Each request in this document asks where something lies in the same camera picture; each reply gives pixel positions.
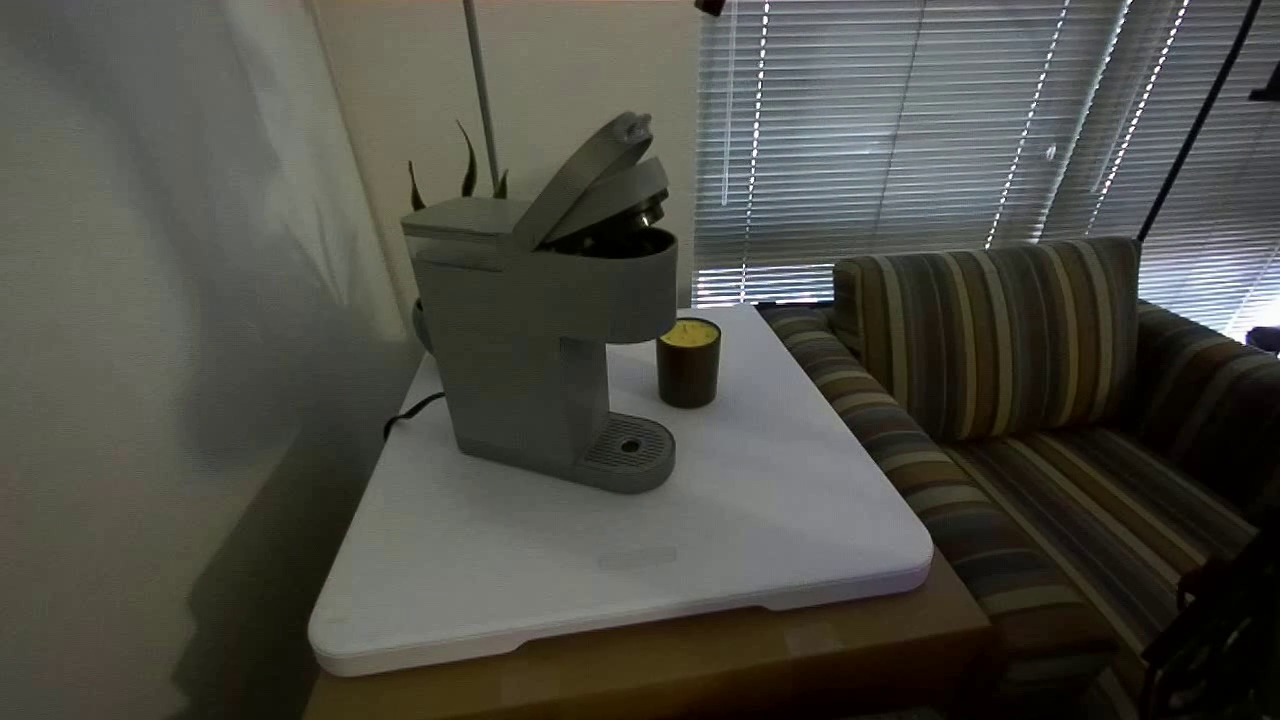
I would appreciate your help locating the window blinds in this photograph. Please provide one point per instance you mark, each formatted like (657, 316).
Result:
(917, 126)

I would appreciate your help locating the thin metal pole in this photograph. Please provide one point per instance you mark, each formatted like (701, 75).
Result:
(483, 95)

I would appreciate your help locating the black diagonal pole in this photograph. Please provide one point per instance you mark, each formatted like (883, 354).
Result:
(1202, 119)

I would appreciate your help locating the white board table cover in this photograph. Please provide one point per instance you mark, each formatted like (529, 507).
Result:
(775, 507)

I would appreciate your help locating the dark candle jar yellow wax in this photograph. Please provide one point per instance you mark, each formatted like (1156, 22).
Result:
(689, 360)

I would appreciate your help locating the striped sofa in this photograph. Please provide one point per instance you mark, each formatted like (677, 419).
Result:
(1079, 454)

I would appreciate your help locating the grey coffee maker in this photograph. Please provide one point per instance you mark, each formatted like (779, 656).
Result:
(523, 302)

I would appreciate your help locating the wooden side table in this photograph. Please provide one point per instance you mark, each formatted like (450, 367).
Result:
(737, 664)

